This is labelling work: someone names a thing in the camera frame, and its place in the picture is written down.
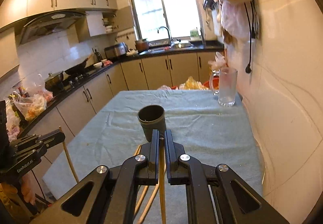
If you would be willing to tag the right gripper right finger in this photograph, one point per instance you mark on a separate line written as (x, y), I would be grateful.
(215, 194)

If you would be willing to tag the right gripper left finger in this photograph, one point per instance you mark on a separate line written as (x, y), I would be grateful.
(107, 195)

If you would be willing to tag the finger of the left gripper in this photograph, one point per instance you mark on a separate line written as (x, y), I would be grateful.
(50, 140)

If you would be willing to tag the wooden chopstick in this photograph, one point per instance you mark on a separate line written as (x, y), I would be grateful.
(149, 203)
(137, 150)
(141, 199)
(161, 180)
(70, 162)

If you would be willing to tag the lower kitchen cabinets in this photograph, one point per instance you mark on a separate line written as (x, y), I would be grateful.
(72, 111)

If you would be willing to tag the left hand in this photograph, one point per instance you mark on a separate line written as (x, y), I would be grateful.
(26, 189)

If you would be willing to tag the plastic bag on counter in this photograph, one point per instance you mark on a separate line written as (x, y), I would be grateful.
(30, 107)

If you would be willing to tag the blue-grey table cloth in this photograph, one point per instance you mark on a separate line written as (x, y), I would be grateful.
(209, 132)

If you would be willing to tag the steel pot with lid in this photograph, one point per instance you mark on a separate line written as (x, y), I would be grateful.
(53, 80)

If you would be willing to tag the black wok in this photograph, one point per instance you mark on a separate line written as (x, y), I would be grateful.
(78, 69)

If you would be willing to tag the white bowl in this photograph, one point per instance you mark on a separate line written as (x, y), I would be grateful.
(97, 65)

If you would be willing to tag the dark grey utensil holder cup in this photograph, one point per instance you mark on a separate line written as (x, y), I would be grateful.
(152, 117)

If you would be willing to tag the silver rice cooker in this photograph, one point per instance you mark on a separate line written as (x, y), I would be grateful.
(116, 51)

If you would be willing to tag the black range hood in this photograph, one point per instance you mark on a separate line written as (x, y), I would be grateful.
(49, 23)

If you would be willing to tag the clear glass beer mug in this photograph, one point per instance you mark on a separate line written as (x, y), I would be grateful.
(227, 85)

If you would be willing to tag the red plastic basin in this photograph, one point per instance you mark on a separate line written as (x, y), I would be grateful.
(215, 83)

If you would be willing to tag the yellow plastic bag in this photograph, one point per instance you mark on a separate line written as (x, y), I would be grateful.
(192, 84)

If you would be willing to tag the brown cooking pot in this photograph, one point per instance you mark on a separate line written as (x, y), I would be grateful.
(141, 45)

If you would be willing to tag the green dish soap bottle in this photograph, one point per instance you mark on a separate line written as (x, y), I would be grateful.
(194, 34)

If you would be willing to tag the white hanging plastic bag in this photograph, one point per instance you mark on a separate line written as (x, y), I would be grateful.
(235, 20)

